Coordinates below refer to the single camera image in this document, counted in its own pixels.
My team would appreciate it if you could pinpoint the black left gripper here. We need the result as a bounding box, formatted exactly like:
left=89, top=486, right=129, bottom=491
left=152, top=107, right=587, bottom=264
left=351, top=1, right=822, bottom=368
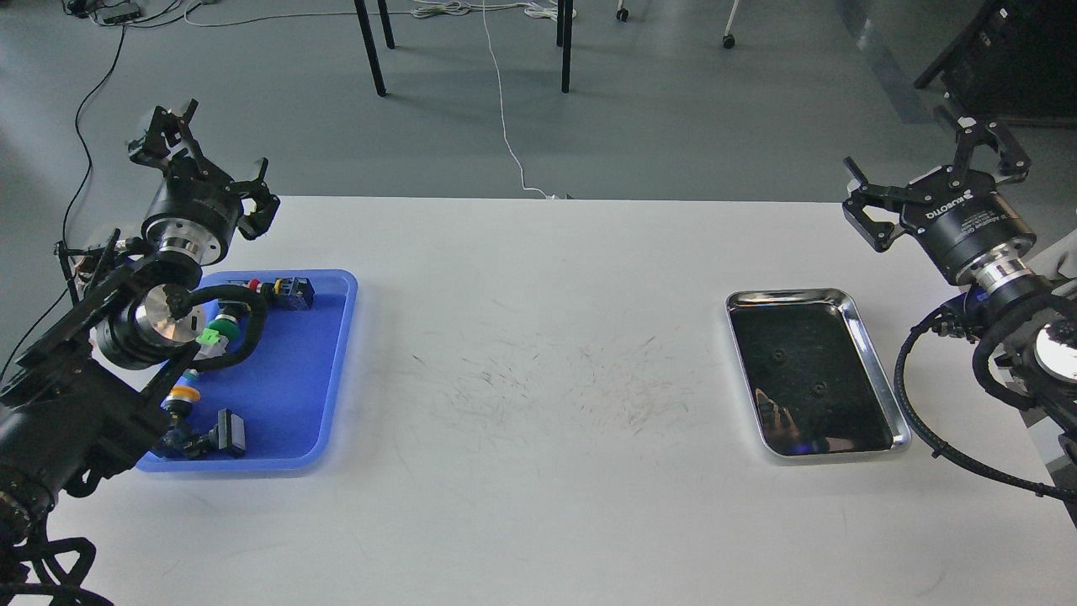
left=128, top=98, right=280, bottom=264

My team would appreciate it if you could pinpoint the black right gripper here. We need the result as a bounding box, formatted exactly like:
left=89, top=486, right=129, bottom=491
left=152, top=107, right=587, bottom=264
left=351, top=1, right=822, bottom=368
left=842, top=105, right=1037, bottom=285

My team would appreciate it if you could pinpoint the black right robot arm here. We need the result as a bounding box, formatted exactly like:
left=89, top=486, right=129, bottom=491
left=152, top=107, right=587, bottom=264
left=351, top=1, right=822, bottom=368
left=842, top=105, right=1074, bottom=505

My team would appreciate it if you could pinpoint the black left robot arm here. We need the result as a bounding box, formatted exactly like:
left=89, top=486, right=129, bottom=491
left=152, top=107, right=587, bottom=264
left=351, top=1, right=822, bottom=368
left=1, top=100, right=280, bottom=605

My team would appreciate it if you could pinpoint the black cabinet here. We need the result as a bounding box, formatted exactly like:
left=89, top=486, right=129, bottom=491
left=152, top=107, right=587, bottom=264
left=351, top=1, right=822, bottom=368
left=913, top=1, right=1076, bottom=128

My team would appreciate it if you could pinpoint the black power strip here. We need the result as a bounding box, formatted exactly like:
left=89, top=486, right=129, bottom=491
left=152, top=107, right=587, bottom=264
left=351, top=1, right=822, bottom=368
left=95, top=1, right=143, bottom=26

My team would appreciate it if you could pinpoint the silver metal tray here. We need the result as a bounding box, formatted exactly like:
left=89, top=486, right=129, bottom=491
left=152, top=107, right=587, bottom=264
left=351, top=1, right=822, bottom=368
left=724, top=288, right=911, bottom=465

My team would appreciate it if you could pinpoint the blue plastic tray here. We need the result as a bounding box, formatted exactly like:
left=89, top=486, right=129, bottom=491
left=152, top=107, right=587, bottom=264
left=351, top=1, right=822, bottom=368
left=137, top=269, right=360, bottom=473

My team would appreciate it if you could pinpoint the black table leg left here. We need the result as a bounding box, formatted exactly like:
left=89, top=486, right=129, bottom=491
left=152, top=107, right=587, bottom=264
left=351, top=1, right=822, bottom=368
left=353, top=0, right=395, bottom=98

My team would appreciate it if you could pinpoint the black table leg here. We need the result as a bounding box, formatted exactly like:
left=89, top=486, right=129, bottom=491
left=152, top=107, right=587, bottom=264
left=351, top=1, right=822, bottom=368
left=353, top=0, right=395, bottom=98
left=555, top=0, right=576, bottom=93

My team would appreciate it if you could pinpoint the white chair leg caster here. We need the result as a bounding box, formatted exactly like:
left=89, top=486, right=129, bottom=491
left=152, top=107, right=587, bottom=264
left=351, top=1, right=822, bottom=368
left=722, top=0, right=741, bottom=50

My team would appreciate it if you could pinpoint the black table leg right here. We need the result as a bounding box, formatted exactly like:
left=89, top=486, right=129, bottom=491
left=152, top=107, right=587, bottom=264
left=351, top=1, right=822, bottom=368
left=555, top=0, right=576, bottom=93

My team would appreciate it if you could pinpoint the green push button switch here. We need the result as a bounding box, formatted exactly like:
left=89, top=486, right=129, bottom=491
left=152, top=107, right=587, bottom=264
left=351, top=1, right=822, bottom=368
left=201, top=307, right=246, bottom=348

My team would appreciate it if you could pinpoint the red push button switch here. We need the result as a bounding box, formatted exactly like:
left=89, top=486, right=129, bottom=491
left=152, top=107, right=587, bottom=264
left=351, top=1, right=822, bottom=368
left=225, top=277, right=316, bottom=311

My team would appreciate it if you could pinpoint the black floor cable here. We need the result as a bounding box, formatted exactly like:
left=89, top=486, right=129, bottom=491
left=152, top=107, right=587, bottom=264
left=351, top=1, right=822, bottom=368
left=0, top=22, right=129, bottom=380

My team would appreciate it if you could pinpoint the yellow push button switch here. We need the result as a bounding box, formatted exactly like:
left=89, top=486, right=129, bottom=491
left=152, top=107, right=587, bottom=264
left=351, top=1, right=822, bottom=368
left=159, top=374, right=202, bottom=421

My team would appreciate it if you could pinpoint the black square button switch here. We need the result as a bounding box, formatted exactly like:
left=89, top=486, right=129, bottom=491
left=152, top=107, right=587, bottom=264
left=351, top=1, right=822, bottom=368
left=151, top=408, right=248, bottom=460

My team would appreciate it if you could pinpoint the white floor cable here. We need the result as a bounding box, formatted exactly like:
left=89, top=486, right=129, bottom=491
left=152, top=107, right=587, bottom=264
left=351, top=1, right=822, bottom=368
left=411, top=0, right=581, bottom=201

